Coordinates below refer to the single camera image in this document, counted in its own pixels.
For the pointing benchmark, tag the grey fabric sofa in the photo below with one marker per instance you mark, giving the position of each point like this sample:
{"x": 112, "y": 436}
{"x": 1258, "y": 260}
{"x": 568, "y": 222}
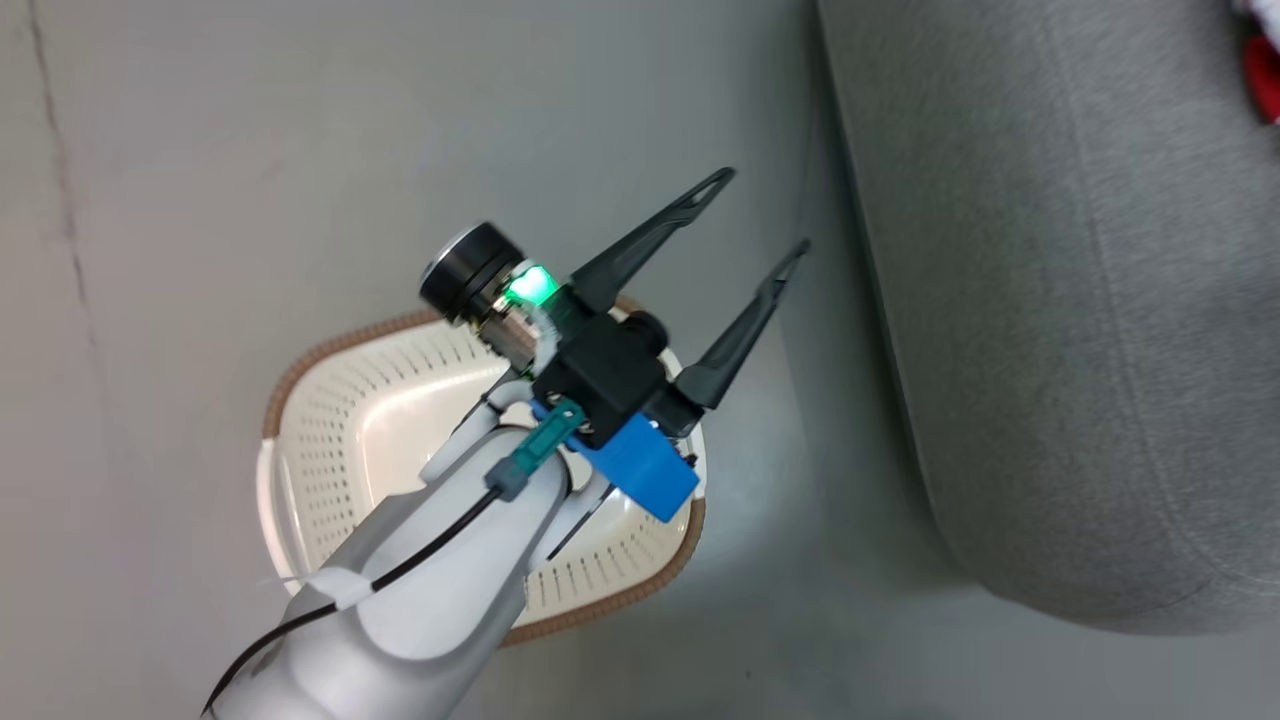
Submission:
{"x": 1060, "y": 300}

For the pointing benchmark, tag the white brown-rimmed laundry basket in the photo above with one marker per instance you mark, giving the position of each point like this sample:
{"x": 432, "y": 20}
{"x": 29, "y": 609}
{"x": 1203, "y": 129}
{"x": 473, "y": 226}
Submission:
{"x": 380, "y": 420}

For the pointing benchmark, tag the blue wrist camera box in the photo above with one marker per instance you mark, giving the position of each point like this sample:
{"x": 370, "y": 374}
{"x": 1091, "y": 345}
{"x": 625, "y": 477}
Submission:
{"x": 640, "y": 465}

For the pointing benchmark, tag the red and white cloth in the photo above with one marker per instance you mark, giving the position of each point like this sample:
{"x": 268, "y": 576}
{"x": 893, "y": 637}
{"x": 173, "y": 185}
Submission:
{"x": 1262, "y": 70}

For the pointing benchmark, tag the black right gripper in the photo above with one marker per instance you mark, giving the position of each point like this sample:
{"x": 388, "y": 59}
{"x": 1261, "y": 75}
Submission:
{"x": 600, "y": 370}

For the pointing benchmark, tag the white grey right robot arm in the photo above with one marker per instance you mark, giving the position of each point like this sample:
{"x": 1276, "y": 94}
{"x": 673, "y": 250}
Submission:
{"x": 430, "y": 590}

